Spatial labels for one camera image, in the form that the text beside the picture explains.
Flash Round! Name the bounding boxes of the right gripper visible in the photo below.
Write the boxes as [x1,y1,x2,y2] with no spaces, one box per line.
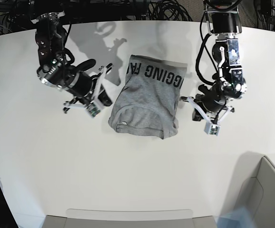
[63,59,113,113]

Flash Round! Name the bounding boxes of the black cable bundle centre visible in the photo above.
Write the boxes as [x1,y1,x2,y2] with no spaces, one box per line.
[146,0,194,22]

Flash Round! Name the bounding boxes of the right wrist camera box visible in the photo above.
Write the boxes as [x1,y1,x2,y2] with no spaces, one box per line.
[86,103,101,118]

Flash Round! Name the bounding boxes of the grey T-shirt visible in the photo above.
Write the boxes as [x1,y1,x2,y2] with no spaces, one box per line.
[108,55,187,139]

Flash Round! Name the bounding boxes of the blue translucent object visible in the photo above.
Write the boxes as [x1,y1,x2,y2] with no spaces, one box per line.
[216,206,255,228]

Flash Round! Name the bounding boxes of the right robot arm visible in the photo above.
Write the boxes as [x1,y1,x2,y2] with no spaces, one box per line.
[29,0,113,118]

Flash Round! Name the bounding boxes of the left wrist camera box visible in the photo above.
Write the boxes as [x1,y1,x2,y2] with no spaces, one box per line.
[204,122,220,136]

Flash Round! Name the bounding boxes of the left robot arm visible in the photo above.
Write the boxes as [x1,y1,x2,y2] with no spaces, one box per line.
[181,0,247,134]

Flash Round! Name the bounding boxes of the grey bin right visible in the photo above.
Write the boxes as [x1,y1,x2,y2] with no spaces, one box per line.
[235,156,275,228]

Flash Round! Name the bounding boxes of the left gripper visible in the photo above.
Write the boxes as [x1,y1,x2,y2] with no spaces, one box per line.
[192,84,235,124]

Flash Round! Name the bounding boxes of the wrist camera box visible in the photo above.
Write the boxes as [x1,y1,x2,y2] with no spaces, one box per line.
[204,122,220,136]
[86,103,101,118]

